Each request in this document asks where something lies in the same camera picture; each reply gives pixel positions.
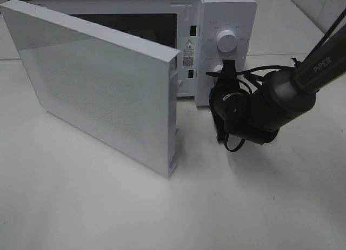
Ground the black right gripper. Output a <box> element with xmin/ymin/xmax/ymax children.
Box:
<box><xmin>206</xmin><ymin>59</ymin><xmax>249</xmax><ymax>142</ymax></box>

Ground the white microwave knob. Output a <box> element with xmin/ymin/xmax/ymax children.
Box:
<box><xmin>212</xmin><ymin>64</ymin><xmax>223</xmax><ymax>73</ymax></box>
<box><xmin>216</xmin><ymin>29</ymin><xmax>238</xmax><ymax>52</ymax></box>

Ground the white microwave door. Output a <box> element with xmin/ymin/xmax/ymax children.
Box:
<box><xmin>1</xmin><ymin>0</ymin><xmax>179</xmax><ymax>177</ymax></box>

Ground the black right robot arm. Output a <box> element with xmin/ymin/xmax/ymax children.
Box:
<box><xmin>208</xmin><ymin>27</ymin><xmax>345</xmax><ymax>151</ymax></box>

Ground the white warning label sticker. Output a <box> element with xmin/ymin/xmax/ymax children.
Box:
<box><xmin>180</xmin><ymin>36</ymin><xmax>198</xmax><ymax>69</ymax></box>

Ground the white microwave oven body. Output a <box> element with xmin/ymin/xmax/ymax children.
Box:
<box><xmin>1</xmin><ymin>0</ymin><xmax>257</xmax><ymax>106</ymax></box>

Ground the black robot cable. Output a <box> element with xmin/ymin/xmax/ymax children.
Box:
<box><xmin>223</xmin><ymin>0</ymin><xmax>346</xmax><ymax>151</ymax></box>

